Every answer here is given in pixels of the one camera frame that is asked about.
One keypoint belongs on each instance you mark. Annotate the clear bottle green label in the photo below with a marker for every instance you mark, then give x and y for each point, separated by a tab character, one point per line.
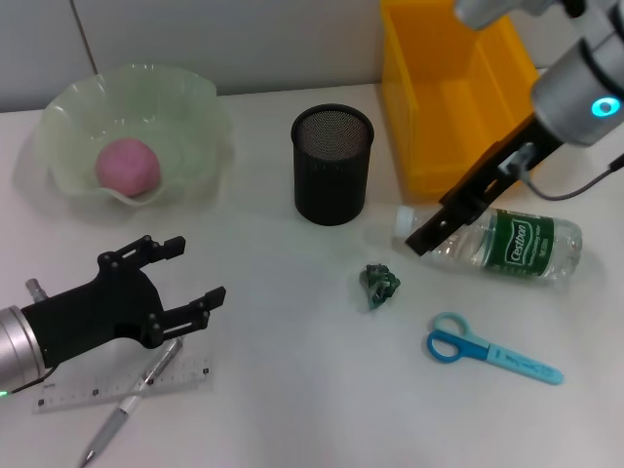
521	248

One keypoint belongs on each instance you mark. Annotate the translucent green fruit bowl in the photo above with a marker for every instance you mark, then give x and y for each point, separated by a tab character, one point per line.
146	107

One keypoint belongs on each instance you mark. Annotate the black mesh pen holder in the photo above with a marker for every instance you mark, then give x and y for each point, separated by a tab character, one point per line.
331	180

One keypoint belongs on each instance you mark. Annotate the green plastic scrap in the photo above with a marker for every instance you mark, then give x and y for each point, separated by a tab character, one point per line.
379	287

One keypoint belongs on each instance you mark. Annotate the pink peach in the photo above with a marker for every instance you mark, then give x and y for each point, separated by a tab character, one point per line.
128	166

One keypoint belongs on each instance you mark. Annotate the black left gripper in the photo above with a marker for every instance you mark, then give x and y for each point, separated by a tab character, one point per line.
97	312

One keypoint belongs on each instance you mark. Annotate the yellow plastic bin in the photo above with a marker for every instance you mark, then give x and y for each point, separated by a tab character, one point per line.
439	97

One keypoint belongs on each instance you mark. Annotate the transparent plastic ruler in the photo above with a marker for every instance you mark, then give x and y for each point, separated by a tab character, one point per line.
73	395

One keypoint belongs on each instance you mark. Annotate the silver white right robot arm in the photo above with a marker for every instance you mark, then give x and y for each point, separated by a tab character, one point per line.
570	92

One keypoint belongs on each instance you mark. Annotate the blue scissors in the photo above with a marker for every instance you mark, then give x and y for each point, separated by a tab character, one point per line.
517	363

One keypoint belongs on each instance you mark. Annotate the silver left gripper connector stud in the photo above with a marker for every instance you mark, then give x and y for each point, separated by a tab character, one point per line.
35	290

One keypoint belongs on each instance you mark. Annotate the silver pen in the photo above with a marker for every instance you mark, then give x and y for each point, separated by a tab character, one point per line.
105	429

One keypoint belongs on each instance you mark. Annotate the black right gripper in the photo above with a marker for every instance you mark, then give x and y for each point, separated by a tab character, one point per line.
507	161

